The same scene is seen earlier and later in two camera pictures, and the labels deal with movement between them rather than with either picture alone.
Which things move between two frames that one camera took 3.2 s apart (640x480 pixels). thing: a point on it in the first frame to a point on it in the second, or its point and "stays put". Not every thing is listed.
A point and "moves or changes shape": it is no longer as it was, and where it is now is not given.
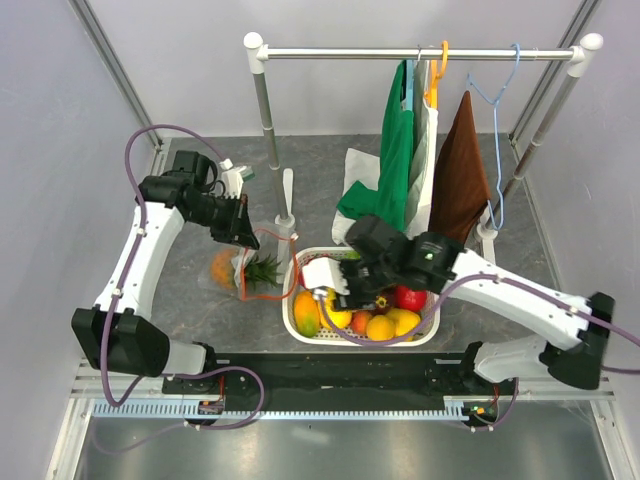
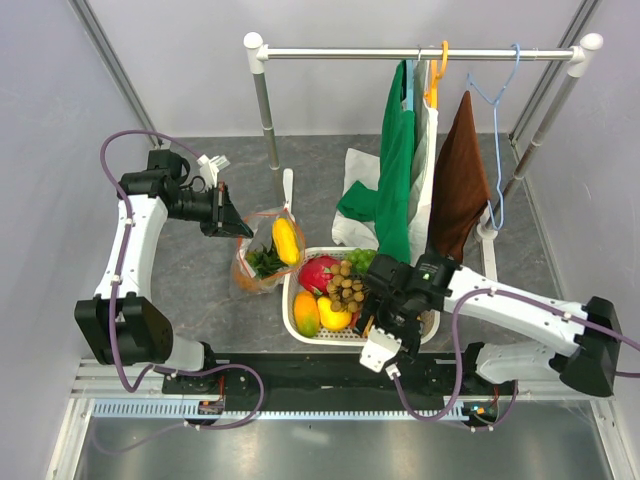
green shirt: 389,203 stays put
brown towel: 460,189 stays put
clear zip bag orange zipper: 269,272 moves or changes shape
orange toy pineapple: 258,270 moves or changes shape
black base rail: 337,382 stays put
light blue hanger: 409,84 stays put
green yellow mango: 306,314 stays put
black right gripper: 352,299 to 409,339
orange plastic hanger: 431,96 stays put
